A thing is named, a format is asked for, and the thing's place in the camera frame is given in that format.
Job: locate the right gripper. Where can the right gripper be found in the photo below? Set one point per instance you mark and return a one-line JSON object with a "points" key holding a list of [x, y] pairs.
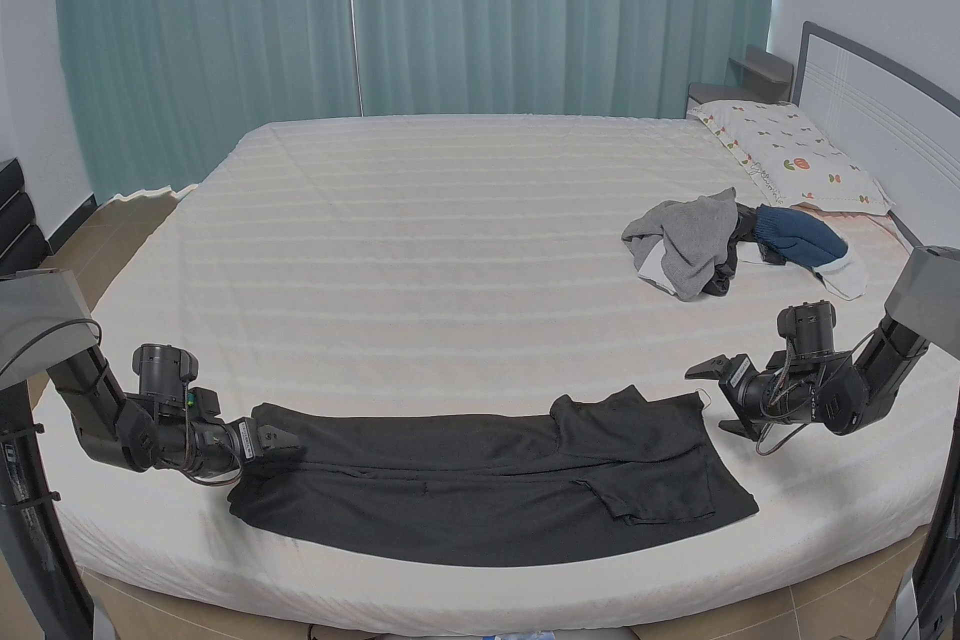
{"points": [[739, 389]]}

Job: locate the grey bedside table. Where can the grey bedside table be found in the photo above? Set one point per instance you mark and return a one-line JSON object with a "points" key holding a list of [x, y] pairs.
{"points": [[761, 68]]}

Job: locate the bed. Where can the bed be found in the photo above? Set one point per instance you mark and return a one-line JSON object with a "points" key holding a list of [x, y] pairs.
{"points": [[375, 209]]}

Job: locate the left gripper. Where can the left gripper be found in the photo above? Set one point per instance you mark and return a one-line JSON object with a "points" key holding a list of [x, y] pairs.
{"points": [[241, 443]]}

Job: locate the black chest of drawers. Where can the black chest of drawers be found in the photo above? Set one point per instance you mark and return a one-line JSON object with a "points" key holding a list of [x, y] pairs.
{"points": [[15, 209]]}

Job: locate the pile of clothes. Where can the pile of clothes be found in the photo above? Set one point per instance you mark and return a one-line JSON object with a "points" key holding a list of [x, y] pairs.
{"points": [[690, 232]]}

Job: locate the black T-shirt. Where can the black T-shirt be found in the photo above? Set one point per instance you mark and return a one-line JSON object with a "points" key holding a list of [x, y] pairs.
{"points": [[450, 487]]}

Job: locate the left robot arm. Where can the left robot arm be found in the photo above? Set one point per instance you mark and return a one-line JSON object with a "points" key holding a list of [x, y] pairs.
{"points": [[82, 397]]}

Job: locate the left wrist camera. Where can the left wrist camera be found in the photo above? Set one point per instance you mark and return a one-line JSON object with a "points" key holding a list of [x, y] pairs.
{"points": [[204, 401]]}

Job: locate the white printed pillow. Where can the white printed pillow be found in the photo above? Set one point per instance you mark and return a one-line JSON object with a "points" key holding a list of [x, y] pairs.
{"points": [[787, 146]]}

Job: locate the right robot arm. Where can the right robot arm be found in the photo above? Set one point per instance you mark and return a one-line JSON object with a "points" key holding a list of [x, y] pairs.
{"points": [[900, 352]]}

